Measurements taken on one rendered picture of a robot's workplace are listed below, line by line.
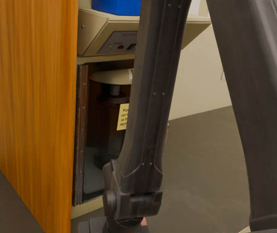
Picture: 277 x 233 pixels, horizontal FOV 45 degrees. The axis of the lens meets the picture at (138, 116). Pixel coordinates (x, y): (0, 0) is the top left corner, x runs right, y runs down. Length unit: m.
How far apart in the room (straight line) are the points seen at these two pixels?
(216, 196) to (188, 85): 0.75
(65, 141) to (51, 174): 0.12
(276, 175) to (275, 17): 0.09
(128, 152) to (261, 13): 0.30
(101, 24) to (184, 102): 1.15
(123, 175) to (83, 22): 0.38
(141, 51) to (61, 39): 0.27
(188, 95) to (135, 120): 1.35
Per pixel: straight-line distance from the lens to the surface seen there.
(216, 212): 1.10
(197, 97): 1.84
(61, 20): 0.65
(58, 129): 0.72
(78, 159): 0.87
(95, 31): 0.70
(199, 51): 1.74
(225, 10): 0.25
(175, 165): 1.29
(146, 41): 0.40
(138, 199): 0.51
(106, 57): 0.82
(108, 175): 0.62
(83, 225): 0.70
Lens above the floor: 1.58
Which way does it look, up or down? 22 degrees down
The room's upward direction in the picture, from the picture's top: 7 degrees clockwise
